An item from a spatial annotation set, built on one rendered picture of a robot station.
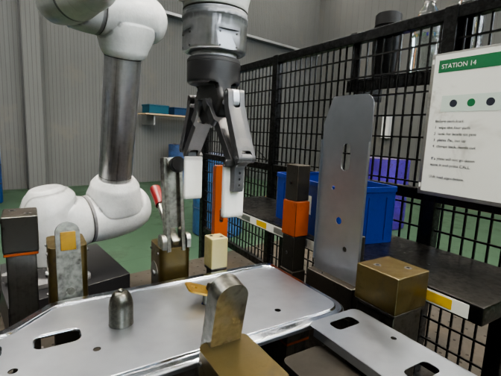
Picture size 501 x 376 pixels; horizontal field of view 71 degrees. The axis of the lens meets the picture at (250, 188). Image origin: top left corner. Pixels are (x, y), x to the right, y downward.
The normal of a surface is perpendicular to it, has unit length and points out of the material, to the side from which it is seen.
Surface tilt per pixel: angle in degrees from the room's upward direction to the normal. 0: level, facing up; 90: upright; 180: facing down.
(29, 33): 90
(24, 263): 90
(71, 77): 90
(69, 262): 78
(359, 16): 90
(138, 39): 112
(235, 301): 102
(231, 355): 0
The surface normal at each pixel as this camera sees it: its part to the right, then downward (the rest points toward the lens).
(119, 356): 0.04, -0.99
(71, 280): 0.52, -0.06
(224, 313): 0.51, 0.35
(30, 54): 0.66, 0.14
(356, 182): -0.85, 0.04
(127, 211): 0.74, 0.35
